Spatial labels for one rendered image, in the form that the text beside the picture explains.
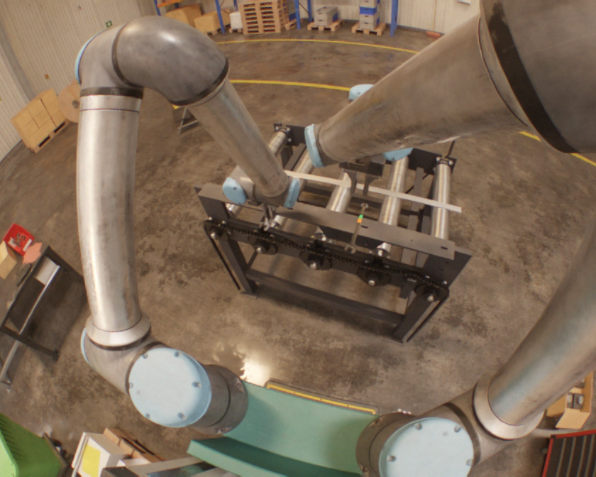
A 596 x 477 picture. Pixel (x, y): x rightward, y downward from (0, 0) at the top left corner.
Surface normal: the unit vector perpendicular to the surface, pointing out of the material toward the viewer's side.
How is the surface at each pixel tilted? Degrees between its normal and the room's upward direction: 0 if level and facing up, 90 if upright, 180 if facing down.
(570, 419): 42
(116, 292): 72
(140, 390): 5
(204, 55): 67
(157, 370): 5
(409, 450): 5
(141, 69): 90
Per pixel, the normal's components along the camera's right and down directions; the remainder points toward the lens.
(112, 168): 0.74, 0.31
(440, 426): -0.17, -0.55
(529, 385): -0.92, 0.34
